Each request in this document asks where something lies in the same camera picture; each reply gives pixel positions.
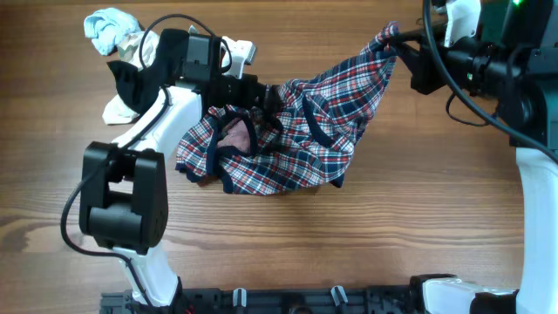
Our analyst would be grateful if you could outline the green drawstring bag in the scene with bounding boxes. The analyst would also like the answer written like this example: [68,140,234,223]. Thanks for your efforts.
[431,0,508,30]

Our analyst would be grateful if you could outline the black garment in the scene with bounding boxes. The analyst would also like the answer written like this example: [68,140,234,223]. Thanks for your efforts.
[105,28,193,116]

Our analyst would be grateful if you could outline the plaid sleeveless shirt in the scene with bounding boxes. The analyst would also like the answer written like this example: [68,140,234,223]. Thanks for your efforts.
[175,21,399,195]

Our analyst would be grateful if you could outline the left black cable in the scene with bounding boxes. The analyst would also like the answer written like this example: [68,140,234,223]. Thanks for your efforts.
[59,13,233,311]

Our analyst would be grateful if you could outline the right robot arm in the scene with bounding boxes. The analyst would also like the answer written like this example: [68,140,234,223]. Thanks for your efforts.
[390,0,557,313]

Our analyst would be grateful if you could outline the light blue crumpled garment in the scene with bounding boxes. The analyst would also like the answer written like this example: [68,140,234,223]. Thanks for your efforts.
[84,8,140,56]

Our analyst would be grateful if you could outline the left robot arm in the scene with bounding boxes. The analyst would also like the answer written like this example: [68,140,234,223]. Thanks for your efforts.
[74,30,274,313]

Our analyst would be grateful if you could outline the white camouflage garment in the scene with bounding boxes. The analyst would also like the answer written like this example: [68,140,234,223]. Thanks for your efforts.
[102,31,160,125]

